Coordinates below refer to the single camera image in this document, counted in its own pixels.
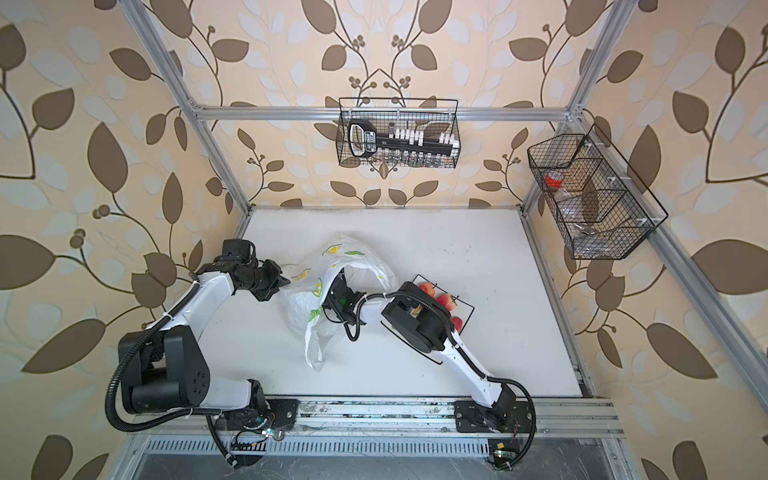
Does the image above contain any white plastic bag fruit print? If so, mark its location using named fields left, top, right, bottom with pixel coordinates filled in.
left=277, top=234, right=398, bottom=372

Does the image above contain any red fake fruit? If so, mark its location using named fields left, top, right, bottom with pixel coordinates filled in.
left=437, top=293, right=457, bottom=312
left=419, top=282, right=436, bottom=298

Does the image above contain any red fake apple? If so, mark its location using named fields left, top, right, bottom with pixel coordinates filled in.
left=450, top=316, right=464, bottom=332

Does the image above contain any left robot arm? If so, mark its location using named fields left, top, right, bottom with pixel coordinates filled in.
left=104, top=239, right=299, bottom=469

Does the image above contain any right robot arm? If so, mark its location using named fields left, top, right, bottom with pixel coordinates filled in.
left=322, top=272, right=537, bottom=471

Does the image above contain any red item in right basket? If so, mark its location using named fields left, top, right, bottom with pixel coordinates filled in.
left=544, top=170, right=564, bottom=191

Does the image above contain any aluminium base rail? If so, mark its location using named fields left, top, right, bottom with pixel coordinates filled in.
left=134, top=396, right=625, bottom=458

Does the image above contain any black handled tool in basket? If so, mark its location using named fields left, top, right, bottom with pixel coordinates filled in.
left=345, top=119, right=461, bottom=161

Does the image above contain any back black wire basket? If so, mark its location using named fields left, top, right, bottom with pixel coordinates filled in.
left=335, top=95, right=462, bottom=169

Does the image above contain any black wire basket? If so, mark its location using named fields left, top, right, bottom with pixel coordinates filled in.
left=335, top=95, right=462, bottom=169
left=527, top=125, right=668, bottom=260

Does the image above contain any right black wire basket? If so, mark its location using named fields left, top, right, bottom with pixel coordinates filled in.
left=527, top=125, right=668, bottom=260

